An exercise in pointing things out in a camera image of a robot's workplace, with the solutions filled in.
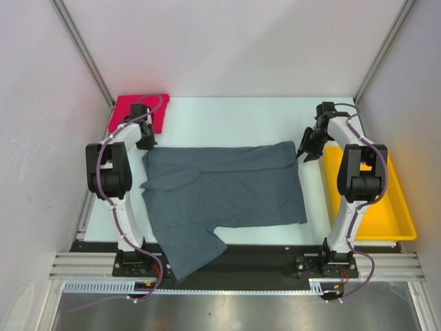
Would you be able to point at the folded red t-shirt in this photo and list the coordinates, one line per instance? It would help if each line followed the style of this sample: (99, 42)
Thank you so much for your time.
(121, 112)

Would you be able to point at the aluminium frame post left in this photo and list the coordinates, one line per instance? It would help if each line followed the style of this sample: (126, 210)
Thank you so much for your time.
(77, 40)

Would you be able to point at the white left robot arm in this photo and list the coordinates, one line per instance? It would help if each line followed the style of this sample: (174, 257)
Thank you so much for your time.
(109, 177)

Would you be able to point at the white cable duct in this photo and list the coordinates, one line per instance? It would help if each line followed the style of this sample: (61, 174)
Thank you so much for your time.
(324, 286)
(109, 287)

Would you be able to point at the grey t-shirt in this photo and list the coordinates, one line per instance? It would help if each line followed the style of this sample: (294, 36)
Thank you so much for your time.
(190, 192)

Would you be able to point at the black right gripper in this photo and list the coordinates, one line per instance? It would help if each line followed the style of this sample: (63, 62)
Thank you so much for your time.
(313, 145)

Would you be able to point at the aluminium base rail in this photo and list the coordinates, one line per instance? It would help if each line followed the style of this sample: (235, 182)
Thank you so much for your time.
(87, 265)

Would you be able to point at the white cable duct left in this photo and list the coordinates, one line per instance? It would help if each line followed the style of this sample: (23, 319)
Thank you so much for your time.
(109, 287)

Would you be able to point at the aluminium frame post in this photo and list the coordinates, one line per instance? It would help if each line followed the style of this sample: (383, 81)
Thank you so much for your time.
(399, 21)
(77, 40)

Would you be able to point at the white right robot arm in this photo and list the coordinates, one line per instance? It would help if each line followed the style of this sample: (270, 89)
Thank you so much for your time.
(361, 182)

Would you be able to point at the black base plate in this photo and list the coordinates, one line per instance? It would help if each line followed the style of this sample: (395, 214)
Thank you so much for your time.
(240, 268)

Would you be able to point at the aluminium frame post right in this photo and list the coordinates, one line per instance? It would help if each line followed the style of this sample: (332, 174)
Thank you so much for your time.
(399, 21)

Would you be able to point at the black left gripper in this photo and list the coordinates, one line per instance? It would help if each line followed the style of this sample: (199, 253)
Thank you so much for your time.
(147, 145)

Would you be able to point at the white cable duct right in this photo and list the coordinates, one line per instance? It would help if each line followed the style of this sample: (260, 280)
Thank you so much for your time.
(324, 286)

